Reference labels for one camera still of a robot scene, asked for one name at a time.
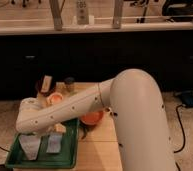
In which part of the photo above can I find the small orange cup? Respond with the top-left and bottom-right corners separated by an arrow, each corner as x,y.
46,92 -> 63,105

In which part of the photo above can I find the clear plastic cup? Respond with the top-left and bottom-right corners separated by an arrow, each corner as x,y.
19,135 -> 41,160

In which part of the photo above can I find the black cable on floor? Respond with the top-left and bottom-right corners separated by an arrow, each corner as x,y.
173,104 -> 187,154

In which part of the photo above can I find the spice jar with dark lid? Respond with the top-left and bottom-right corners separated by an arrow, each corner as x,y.
64,77 -> 75,95

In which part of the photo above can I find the orange bowl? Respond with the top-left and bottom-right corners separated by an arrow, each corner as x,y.
80,111 -> 104,126

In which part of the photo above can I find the dark blue floor device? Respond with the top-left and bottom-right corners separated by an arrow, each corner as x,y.
179,92 -> 193,108

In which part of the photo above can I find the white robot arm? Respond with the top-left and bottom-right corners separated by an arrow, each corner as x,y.
16,69 -> 177,171

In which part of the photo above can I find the green plastic tray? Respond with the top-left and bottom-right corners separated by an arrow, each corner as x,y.
5,119 -> 79,169

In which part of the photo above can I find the blue sponge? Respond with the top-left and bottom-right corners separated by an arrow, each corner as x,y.
46,133 -> 62,154

